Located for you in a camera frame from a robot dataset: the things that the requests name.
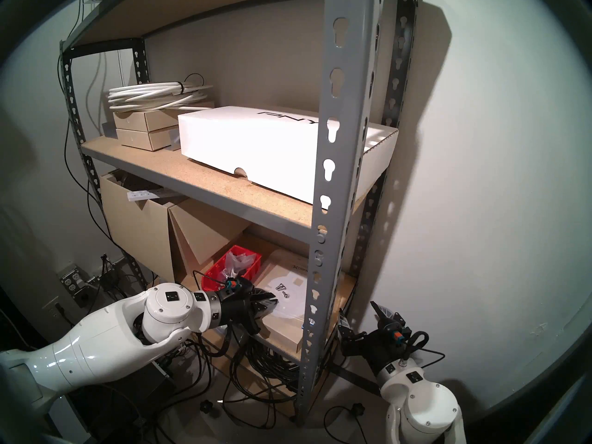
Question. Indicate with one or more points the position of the black knob plug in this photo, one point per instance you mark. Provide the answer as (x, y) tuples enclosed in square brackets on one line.
[(206, 406), (358, 409)]

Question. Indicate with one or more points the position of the flat beige wrapped box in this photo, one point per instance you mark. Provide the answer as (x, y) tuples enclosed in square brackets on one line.
[(284, 332)]

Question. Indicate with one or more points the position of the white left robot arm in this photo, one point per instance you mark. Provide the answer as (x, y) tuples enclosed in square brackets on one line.
[(92, 346)]

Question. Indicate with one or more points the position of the grey wall power outlet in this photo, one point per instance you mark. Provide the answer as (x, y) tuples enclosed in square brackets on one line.
[(69, 279)]

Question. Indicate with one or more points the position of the black floor strip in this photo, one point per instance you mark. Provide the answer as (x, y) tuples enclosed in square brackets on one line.
[(356, 378)]

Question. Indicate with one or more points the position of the open brown cardboard box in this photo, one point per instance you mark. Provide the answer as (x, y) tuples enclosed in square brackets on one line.
[(138, 225)]

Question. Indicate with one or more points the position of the white PNY box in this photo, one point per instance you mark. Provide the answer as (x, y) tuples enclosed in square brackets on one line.
[(259, 142)]

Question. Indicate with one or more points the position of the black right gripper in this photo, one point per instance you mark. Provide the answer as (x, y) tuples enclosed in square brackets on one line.
[(384, 348)]

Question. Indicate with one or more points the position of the clear plastic bag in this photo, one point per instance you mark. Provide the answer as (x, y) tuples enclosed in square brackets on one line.
[(238, 262)]

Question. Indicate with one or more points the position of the small beige box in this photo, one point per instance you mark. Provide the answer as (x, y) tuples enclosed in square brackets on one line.
[(141, 140), (138, 120)]

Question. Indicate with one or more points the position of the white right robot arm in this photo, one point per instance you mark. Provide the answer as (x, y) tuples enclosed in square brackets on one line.
[(421, 401)]

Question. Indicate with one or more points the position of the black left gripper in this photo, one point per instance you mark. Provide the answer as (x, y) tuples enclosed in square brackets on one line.
[(238, 306)]

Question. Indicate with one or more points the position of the white power strip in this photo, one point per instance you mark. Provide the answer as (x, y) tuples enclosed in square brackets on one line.
[(143, 195)]

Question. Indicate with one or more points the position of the black floor box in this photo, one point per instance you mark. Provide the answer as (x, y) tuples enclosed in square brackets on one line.
[(134, 401)]

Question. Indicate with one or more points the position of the red plastic bin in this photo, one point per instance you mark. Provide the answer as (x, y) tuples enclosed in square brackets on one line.
[(247, 265)]

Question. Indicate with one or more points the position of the grey metal rack shelf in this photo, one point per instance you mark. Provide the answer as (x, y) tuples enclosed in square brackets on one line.
[(342, 124)]

